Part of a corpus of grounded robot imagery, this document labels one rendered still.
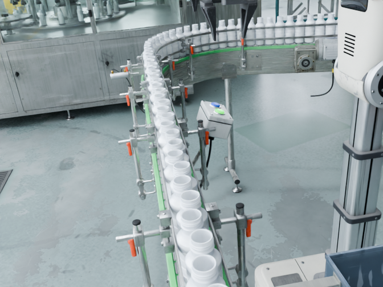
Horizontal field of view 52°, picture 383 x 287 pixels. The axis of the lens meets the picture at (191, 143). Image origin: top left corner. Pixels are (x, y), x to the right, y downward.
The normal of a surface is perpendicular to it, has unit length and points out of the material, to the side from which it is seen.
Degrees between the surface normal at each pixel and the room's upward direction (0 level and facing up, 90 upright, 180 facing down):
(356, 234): 90
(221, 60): 90
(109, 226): 0
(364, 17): 90
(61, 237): 0
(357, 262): 90
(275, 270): 0
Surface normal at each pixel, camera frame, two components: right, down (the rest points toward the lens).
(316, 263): -0.08, -0.89
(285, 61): -0.16, 0.45
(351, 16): -0.98, 0.15
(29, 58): 0.15, 0.43
